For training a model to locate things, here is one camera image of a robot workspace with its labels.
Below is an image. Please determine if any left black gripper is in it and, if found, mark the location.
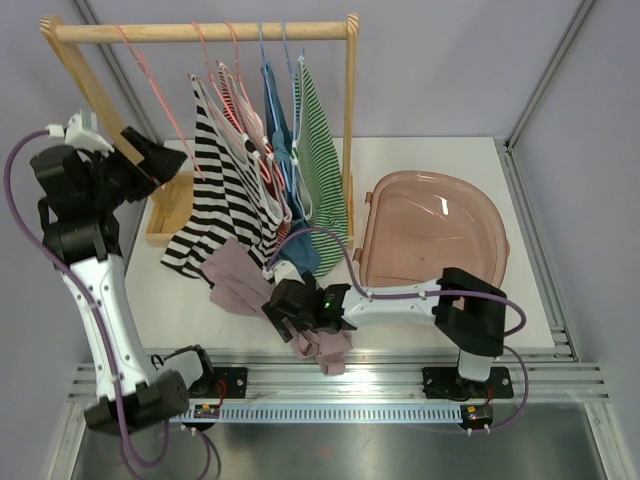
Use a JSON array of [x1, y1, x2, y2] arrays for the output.
[[83, 126, 185, 210]]

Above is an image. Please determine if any blue tank top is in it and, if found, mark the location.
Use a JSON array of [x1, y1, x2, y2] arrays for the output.
[[261, 62, 321, 274]]

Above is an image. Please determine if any mauve tank top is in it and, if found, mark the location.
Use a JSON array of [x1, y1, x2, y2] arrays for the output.
[[201, 238, 353, 376]]

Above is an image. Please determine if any black white striped tank top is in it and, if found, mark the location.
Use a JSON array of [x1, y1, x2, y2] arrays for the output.
[[161, 75, 283, 279]]

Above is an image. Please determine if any pink hanger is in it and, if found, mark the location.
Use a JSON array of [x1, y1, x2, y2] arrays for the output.
[[225, 21, 292, 224], [189, 20, 276, 181], [114, 24, 204, 179]]

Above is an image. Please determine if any red white striped tank top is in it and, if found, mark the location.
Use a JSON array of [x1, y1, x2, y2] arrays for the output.
[[217, 61, 292, 244]]

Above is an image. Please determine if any blue hanger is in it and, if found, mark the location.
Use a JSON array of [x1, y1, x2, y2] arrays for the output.
[[281, 20, 313, 221], [259, 23, 296, 210]]

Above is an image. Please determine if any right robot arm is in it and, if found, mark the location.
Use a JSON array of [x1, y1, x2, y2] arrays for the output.
[[262, 267, 507, 401]]

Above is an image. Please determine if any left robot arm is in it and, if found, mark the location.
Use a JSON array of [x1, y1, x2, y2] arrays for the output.
[[30, 125, 216, 436]]

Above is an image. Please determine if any green white striped tank top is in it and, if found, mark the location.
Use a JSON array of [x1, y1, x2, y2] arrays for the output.
[[289, 57, 350, 279]]

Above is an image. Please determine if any wooden clothes rack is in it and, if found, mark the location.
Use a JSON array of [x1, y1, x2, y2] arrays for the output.
[[40, 13, 359, 246]]

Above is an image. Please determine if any pink plastic basin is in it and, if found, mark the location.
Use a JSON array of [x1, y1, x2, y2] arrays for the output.
[[353, 170, 510, 287]]

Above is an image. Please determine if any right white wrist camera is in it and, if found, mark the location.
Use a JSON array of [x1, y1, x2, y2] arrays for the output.
[[262, 260, 303, 284]]

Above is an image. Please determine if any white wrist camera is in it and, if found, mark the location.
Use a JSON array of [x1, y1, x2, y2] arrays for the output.
[[262, 260, 303, 284], [46, 110, 115, 155]]

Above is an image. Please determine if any aluminium mounting rail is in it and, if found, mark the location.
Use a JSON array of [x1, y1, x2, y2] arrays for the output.
[[67, 364, 609, 406]]

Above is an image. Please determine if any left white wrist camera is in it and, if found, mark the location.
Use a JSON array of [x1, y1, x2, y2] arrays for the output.
[[46, 110, 115, 155]]

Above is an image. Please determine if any white slotted cable duct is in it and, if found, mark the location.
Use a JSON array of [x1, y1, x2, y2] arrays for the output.
[[170, 404, 462, 424]]

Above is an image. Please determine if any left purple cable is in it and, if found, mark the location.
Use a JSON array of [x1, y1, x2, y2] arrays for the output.
[[4, 129, 224, 469]]

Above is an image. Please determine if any purple cable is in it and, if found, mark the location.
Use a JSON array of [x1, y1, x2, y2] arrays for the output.
[[4, 129, 224, 469], [267, 227, 529, 431]]

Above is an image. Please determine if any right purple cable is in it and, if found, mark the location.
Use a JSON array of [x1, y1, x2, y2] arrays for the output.
[[267, 227, 529, 431]]

